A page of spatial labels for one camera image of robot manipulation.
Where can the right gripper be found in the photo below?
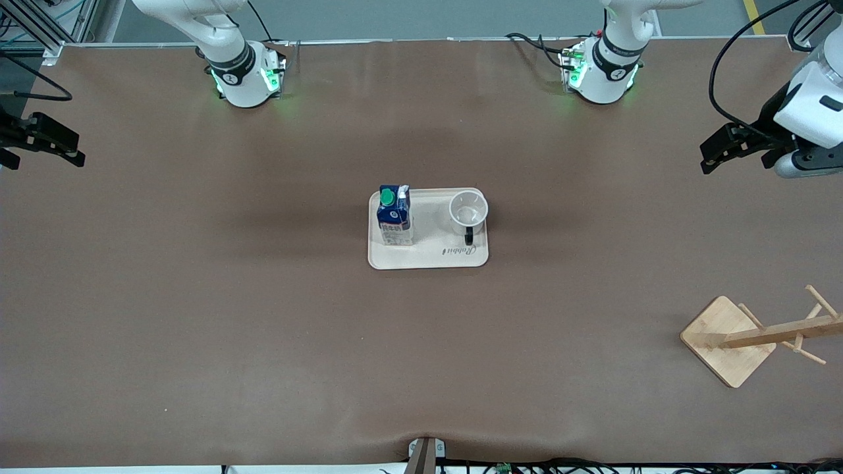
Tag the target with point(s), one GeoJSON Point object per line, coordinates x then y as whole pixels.
{"type": "Point", "coordinates": [8, 133]}

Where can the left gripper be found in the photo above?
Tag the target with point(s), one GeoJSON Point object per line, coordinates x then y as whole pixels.
{"type": "Point", "coordinates": [768, 120]}

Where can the blue milk carton green cap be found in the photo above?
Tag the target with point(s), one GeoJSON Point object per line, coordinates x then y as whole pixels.
{"type": "Point", "coordinates": [395, 217]}

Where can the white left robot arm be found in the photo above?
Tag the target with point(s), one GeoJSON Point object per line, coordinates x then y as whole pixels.
{"type": "Point", "coordinates": [612, 72]}

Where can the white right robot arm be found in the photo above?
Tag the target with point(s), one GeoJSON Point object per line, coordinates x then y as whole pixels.
{"type": "Point", "coordinates": [234, 72]}

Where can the wooden cup rack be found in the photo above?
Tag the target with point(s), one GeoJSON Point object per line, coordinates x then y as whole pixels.
{"type": "Point", "coordinates": [724, 342]}

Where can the beige plastic tray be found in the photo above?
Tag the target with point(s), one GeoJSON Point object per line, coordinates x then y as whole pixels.
{"type": "Point", "coordinates": [428, 253]}

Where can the small green circuit board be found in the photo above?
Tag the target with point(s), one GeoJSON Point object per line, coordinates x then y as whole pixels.
{"type": "Point", "coordinates": [504, 469]}

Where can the aluminium frame with black struts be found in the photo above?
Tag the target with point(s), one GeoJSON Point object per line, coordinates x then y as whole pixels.
{"type": "Point", "coordinates": [84, 20]}

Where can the aluminium corner post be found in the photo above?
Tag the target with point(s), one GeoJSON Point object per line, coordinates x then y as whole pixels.
{"type": "Point", "coordinates": [798, 43]}

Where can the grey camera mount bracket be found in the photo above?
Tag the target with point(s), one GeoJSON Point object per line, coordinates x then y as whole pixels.
{"type": "Point", "coordinates": [427, 451]}

